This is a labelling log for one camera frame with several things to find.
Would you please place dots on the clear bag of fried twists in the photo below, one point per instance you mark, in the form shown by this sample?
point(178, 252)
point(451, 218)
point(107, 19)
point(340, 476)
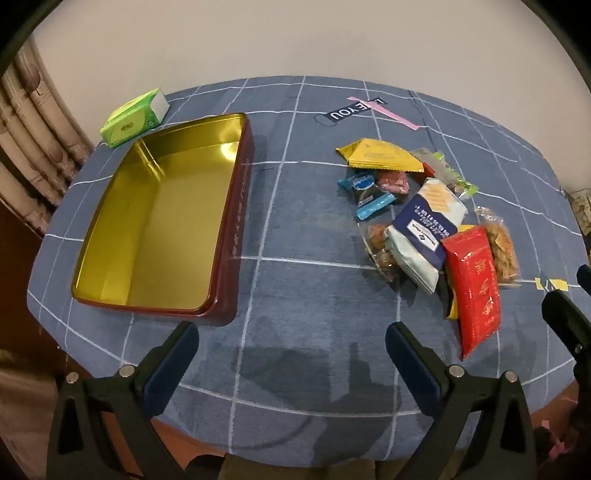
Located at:
point(501, 244)

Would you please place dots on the blue checkered tablecloth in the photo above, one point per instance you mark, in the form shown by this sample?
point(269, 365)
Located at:
point(300, 286)

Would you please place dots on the yellow triangular snack packet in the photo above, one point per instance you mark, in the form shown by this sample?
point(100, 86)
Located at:
point(378, 154)

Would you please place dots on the light blue candy packet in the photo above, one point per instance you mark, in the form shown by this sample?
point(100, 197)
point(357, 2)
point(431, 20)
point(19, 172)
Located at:
point(376, 205)

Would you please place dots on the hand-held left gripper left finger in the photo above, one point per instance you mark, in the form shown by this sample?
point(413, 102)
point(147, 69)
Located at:
point(168, 369)

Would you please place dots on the blue cookie packet white logo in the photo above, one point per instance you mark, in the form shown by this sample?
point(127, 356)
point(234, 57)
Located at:
point(362, 181)

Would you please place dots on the cluttered side shelf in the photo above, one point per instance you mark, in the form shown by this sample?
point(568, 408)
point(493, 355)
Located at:
point(581, 212)

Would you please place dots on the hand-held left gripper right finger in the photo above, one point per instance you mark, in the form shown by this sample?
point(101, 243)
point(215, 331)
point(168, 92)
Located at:
point(411, 364)

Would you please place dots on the pink patterned candy packet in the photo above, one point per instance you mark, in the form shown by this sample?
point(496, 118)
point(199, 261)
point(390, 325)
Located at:
point(392, 181)

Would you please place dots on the navy and white cracker packet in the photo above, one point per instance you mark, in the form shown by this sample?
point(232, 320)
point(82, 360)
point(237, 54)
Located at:
point(425, 226)

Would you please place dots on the clear bag of cookies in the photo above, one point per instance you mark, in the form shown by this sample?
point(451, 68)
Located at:
point(376, 240)

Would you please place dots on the green tissue pack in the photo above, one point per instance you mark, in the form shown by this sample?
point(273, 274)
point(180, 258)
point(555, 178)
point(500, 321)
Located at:
point(131, 122)

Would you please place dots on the beige patterned curtain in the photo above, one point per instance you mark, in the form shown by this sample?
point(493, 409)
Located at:
point(27, 138)

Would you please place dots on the brown cloth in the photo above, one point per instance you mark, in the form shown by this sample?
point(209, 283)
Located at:
point(23, 392)

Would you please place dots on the red and gold tin box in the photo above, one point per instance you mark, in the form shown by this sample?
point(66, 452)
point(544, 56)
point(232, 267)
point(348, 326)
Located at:
point(157, 221)

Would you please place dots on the brown wooden door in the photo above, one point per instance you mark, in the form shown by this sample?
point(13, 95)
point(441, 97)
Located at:
point(18, 286)

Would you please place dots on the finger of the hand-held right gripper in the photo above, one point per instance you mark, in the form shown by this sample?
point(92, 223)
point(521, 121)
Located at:
point(584, 277)
point(565, 318)

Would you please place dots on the clear packet with green edge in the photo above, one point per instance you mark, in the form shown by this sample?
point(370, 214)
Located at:
point(455, 182)

